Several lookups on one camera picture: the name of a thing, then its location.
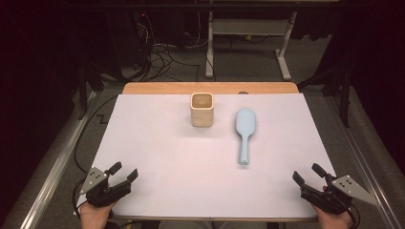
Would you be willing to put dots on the small yellow-green ball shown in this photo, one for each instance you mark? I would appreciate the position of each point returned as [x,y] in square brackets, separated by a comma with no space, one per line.
[248,37]

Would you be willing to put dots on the white metal desk frame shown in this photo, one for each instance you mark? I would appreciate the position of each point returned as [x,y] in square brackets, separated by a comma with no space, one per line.
[248,27]

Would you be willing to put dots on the black metal stand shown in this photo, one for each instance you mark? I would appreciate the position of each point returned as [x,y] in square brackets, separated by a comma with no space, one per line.
[83,89]
[345,95]

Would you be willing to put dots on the light blue hairbrush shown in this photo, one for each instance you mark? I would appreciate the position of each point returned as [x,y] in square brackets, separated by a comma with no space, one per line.
[245,124]

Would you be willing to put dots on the person's right hand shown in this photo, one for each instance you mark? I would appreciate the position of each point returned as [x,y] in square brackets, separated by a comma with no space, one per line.
[334,222]

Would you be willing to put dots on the beige square cup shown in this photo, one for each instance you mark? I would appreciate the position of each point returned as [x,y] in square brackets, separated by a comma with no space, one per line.
[202,117]

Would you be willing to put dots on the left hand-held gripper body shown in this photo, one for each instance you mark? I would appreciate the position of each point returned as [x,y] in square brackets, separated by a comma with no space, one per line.
[105,194]

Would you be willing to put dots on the aluminium rail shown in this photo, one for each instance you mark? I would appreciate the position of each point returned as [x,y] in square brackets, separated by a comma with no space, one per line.
[366,159]
[54,168]

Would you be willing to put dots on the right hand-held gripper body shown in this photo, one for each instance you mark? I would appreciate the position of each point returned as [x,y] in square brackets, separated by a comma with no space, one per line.
[331,198]

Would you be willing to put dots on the person's left hand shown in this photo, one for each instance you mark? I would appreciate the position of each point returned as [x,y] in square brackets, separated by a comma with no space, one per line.
[94,218]

